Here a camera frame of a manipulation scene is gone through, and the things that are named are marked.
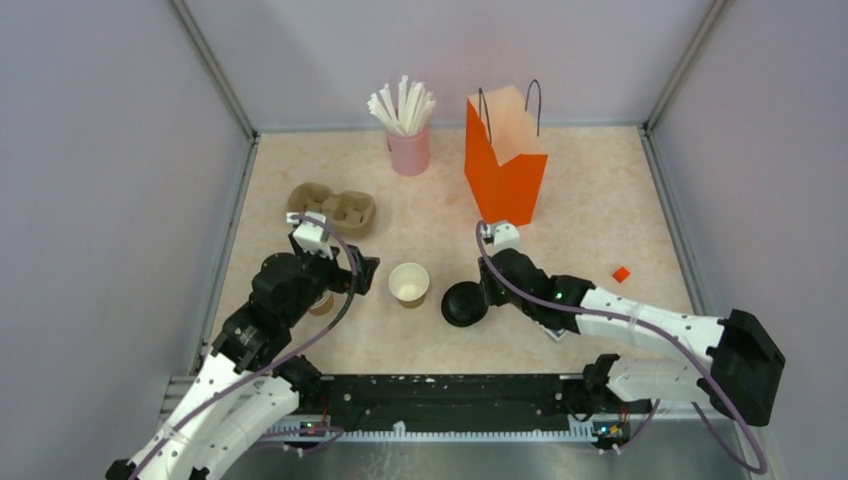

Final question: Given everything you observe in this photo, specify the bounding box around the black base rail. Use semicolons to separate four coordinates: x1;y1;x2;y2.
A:
296;374;595;434

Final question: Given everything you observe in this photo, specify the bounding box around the pink straw holder cup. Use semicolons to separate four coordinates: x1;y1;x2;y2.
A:
386;127;430;177

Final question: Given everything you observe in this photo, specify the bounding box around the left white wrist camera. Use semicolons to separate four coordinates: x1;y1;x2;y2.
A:
286;212;335;260

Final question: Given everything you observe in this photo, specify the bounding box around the stack of black cup lids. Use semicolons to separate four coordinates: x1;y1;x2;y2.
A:
440;281;489;328

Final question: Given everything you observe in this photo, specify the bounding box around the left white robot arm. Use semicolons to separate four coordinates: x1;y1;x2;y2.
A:
105;246;380;479

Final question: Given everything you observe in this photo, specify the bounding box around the brown pulp cup carrier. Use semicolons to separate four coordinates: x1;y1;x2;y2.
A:
286;182;376;239

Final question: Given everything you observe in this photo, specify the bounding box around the stack of brown paper cups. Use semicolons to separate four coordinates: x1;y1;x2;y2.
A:
309;291;334;316

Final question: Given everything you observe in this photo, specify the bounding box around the small red cube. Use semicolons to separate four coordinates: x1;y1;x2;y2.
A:
612;267;631;283

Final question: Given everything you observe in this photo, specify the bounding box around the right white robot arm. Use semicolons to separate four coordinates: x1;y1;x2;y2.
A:
478;248;786;427

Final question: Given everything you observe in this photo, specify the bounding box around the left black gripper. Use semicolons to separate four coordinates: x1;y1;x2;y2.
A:
284;230;380;326

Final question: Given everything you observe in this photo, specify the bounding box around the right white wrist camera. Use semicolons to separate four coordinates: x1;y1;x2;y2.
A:
479;221;521;255

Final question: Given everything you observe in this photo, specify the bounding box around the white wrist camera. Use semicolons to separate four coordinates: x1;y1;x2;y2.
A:
479;221;521;255
286;212;335;260

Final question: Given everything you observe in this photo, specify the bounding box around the single brown paper cup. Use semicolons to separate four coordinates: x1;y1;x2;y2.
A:
388;262;430;309

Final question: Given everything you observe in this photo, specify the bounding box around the orange paper bag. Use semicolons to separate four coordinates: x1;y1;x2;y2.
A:
464;79;548;226

